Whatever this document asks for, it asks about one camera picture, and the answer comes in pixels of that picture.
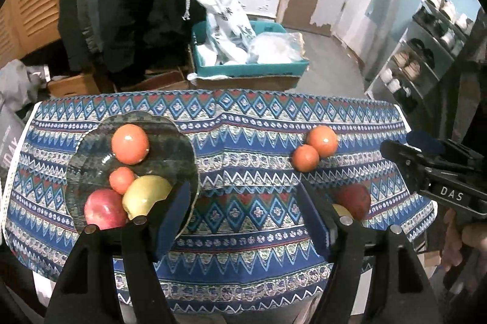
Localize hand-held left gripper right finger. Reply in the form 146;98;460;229
297;184;444;324

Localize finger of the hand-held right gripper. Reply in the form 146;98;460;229
380;131;447;176

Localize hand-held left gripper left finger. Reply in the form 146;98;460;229
45;179;193;324

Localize yellow apple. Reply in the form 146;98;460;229
332;204;352;220
122;175;173;221

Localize red apple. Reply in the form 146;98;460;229
84;189;128;230
335;184;371;221

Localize dark green glass plate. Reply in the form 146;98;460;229
65;112;200;235

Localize small orange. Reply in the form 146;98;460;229
292;145;319;172
110;167;136;194

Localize medium orange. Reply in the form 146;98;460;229
306;125;339;159

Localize large orange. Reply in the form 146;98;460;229
111;124;150;164

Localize person's right hand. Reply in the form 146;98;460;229
441;208;487;271

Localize blue patterned tablecloth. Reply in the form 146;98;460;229
0;90;436;315

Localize rows of shoes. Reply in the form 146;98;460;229
380;0;474;104

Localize grey metal shoe rack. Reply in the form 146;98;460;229
364;0;476;115

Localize flat cardboard box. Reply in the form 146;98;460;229
125;69;191;92

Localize brown cardboard box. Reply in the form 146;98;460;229
188;73;309;92

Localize teal box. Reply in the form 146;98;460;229
191;21;310;77

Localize clear plastic bag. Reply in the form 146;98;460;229
247;33;305;64

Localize grey clothing pile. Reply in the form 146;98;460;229
0;59;48;108

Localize white printed plastic bag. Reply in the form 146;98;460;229
174;0;255;64

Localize black coat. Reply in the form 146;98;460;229
57;0;214;81

